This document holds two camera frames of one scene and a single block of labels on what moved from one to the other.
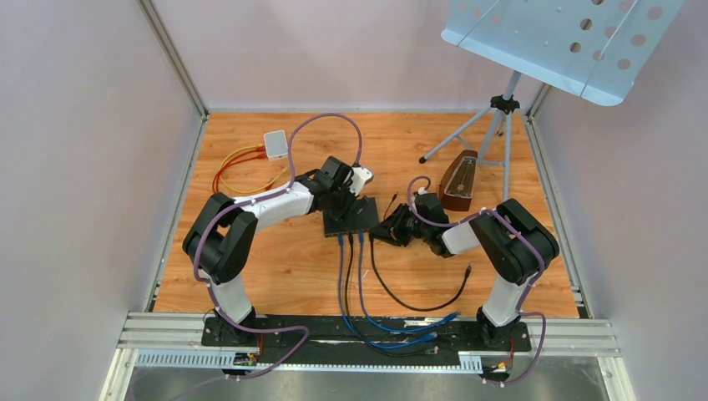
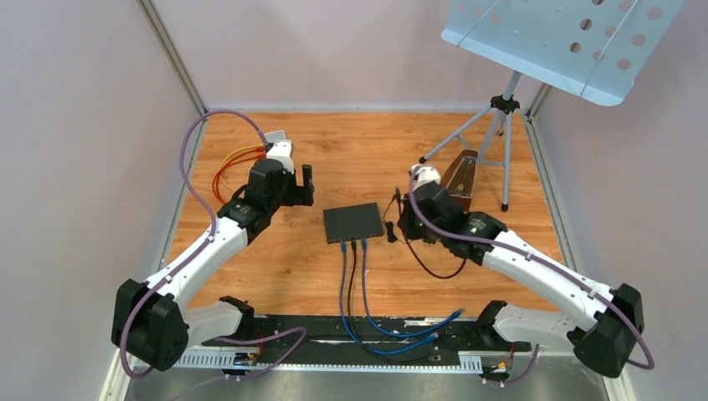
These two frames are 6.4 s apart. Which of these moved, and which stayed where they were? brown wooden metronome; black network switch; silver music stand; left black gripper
Moved: left black gripper
Stayed: brown wooden metronome; black network switch; silver music stand
